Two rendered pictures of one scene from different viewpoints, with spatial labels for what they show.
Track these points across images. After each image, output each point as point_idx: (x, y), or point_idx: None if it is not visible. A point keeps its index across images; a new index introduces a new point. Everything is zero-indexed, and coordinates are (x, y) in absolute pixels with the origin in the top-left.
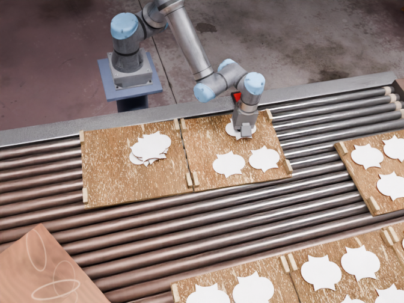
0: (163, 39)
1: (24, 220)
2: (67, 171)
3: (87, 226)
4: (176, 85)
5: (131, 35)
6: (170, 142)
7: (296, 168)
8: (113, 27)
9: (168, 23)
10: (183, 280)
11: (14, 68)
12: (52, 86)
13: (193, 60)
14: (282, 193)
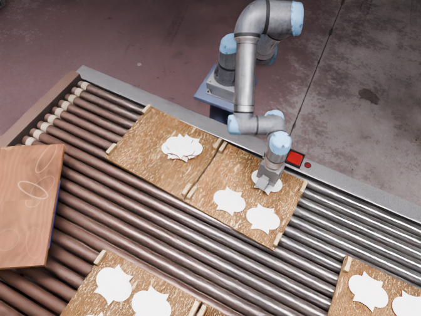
0: (319, 86)
1: (68, 139)
2: (119, 126)
3: (97, 170)
4: (299, 128)
5: (232, 54)
6: (200, 152)
7: (289, 249)
8: (222, 41)
9: (273, 60)
10: (115, 254)
11: (191, 49)
12: (204, 75)
13: (237, 92)
14: (255, 259)
